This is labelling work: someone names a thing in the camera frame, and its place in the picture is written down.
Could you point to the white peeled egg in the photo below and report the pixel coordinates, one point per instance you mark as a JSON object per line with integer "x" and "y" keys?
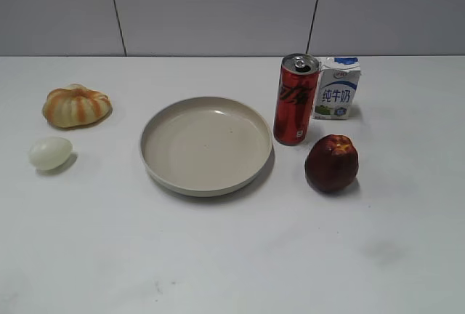
{"x": 49, "y": 153}

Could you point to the beige round plate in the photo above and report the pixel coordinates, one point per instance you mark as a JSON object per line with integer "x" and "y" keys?
{"x": 205, "y": 146}

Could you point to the red cola can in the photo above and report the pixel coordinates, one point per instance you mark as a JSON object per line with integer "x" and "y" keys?
{"x": 299, "y": 74}

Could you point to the dark red apple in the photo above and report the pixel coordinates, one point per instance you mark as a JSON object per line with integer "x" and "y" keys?
{"x": 332, "y": 163}

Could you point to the white blue milk carton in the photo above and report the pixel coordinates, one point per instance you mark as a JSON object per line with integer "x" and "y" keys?
{"x": 337, "y": 86}

